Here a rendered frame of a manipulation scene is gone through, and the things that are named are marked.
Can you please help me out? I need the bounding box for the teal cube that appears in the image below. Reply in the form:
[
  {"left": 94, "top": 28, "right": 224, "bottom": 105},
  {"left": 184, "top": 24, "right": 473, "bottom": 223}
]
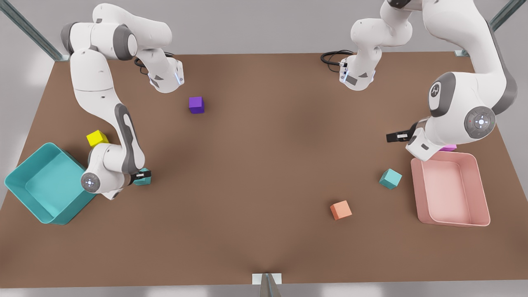
[
  {"left": 134, "top": 167, "right": 152, "bottom": 186},
  {"left": 379, "top": 168, "right": 403, "bottom": 190}
]

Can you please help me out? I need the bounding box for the yellow cube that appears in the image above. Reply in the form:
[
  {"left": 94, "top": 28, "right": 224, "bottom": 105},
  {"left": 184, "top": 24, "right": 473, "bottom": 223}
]
[{"left": 86, "top": 130, "right": 109, "bottom": 147}]

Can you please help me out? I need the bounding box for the pink tray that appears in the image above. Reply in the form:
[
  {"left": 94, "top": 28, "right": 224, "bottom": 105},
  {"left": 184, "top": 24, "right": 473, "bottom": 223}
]
[{"left": 410, "top": 151, "right": 491, "bottom": 227}]

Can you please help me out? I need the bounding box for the orange cube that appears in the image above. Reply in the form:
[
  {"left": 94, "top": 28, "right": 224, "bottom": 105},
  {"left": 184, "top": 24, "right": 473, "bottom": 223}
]
[{"left": 330, "top": 200, "right": 353, "bottom": 221}]

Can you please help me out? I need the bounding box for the teal tray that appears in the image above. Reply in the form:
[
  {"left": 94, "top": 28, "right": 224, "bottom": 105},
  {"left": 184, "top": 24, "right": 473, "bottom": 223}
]
[{"left": 4, "top": 142, "right": 98, "bottom": 225}]

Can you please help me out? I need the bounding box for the black cable loop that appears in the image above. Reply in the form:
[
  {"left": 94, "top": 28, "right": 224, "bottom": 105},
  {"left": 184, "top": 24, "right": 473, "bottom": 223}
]
[
  {"left": 134, "top": 52, "right": 175, "bottom": 75},
  {"left": 321, "top": 50, "right": 356, "bottom": 67}
]

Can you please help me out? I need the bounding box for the silver frame post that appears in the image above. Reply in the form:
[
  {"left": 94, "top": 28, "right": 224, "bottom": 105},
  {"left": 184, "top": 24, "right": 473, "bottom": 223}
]
[
  {"left": 454, "top": 0, "right": 528, "bottom": 57},
  {"left": 0, "top": 0, "right": 70, "bottom": 61},
  {"left": 252, "top": 273, "right": 283, "bottom": 297}
]

